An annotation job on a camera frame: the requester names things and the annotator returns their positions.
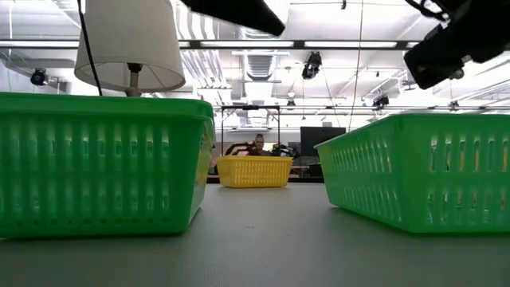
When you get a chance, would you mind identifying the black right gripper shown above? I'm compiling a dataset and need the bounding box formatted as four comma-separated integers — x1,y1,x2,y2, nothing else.
404,0,510,91

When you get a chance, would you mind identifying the green plastic basket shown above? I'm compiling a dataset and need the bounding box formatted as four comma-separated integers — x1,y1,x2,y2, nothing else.
0,92,215,119
0,113,217,240
313,113,510,234

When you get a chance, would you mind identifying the black overhead light bar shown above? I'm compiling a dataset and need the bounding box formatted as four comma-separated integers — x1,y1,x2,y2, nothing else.
0,38,422,51

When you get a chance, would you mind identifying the white shade table lamp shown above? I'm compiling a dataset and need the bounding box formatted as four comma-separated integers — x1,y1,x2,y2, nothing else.
73,0,186,98

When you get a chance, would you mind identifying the person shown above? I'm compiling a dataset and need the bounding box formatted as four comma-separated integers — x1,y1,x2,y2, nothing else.
245,133,277,157

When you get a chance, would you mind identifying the black monitor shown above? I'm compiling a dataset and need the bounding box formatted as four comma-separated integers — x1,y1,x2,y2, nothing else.
299,126,347,158

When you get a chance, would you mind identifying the grey table mat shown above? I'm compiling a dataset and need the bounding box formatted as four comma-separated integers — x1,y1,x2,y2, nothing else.
0,182,510,287

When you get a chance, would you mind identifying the ribbed silver air duct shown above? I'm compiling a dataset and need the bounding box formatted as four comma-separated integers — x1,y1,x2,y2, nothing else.
242,51,280,83

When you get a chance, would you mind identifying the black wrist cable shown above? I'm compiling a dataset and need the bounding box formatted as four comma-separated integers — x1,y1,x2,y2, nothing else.
405,0,453,22

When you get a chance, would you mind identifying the black metal station frame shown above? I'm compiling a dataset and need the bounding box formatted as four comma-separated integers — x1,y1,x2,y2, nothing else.
220,104,281,157

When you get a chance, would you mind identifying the thin black cable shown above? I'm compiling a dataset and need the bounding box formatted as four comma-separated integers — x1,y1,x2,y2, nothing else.
76,0,104,97

